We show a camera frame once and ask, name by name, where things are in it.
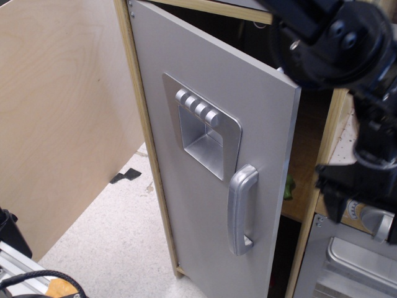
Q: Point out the silver ice dispenser panel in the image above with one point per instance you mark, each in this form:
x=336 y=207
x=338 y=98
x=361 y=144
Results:
x=203 y=130

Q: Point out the white speckled countertop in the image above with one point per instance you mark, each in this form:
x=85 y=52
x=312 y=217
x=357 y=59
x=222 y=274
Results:
x=343 y=154

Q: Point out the aluminium extrusion rail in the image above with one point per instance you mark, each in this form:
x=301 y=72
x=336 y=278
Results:
x=14 y=263

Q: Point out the black tape on floor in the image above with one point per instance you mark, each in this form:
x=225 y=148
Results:
x=130 y=175

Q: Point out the silver oven handle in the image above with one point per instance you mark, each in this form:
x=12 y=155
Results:
x=360 y=264

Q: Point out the plywood board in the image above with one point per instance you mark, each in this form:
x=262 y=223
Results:
x=69 y=120

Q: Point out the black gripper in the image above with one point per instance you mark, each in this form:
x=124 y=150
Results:
x=368 y=183

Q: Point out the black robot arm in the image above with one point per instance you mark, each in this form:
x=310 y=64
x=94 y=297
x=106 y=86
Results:
x=350 y=45

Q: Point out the grey toy fridge door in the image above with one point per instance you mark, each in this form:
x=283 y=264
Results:
x=265 y=103

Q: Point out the green toy in fridge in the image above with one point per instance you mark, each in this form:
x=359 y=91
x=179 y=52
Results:
x=289 y=186

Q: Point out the orange tape piece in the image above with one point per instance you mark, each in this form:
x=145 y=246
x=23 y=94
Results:
x=60 y=288

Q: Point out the silver oven knob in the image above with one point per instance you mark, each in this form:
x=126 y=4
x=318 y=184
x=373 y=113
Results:
x=377 y=221

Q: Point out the wooden toy kitchen frame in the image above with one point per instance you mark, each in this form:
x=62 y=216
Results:
x=320 y=119

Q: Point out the silver fridge door handle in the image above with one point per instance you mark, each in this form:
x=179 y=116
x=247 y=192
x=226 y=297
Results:
x=238 y=192

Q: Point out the grey oven door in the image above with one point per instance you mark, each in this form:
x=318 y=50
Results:
x=318 y=279

